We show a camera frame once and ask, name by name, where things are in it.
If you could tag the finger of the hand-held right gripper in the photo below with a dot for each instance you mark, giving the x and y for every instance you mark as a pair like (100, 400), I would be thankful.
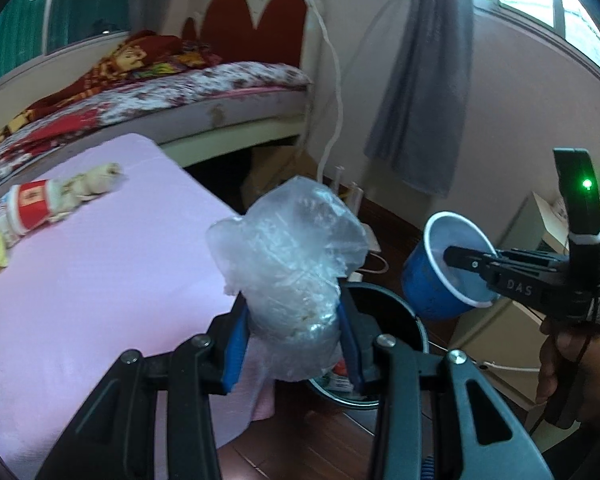
(462, 257)

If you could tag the pink tablecloth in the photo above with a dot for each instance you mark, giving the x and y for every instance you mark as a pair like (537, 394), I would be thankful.
(105, 285)

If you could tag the red and white headboard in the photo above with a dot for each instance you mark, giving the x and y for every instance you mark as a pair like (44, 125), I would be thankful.
(265, 25)

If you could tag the black bucket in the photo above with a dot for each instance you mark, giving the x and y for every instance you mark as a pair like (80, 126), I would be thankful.
(400, 320)

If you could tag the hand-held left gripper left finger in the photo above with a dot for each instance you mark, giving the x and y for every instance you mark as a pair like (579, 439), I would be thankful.
(232, 355)

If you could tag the bed with floral sheet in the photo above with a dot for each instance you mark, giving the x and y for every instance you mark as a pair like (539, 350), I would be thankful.
(205, 90)

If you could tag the colourful pillow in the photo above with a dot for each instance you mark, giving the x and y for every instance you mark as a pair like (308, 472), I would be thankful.
(190, 60)

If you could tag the red patterned blanket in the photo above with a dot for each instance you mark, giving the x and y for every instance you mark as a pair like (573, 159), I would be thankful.
(120, 65)

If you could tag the white and black cabinet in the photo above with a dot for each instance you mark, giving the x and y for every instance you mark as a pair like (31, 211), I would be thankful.
(505, 340)

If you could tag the grey curtain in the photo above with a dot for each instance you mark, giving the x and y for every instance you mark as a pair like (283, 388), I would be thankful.
(425, 85)

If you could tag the white router with antennas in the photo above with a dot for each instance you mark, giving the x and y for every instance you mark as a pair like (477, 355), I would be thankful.
(357, 195)

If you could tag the red paper cup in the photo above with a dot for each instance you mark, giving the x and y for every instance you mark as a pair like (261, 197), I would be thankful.
(30, 205)

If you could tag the person's right hand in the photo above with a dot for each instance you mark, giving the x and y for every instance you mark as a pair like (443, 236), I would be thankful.
(547, 365)

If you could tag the tissue scraps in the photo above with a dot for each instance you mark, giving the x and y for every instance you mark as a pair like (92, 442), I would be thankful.
(95, 182)

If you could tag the green glass window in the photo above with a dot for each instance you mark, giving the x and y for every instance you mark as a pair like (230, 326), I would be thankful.
(80, 5)

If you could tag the cardboard box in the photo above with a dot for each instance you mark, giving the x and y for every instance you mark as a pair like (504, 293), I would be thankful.
(275, 180)

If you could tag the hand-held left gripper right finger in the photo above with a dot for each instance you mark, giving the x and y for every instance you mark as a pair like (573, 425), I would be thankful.
(352, 355)

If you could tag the large blue cup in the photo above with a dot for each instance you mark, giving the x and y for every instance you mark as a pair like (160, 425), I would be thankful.
(425, 280)

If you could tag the clear plastic bag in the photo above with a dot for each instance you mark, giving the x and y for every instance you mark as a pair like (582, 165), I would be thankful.
(290, 260)

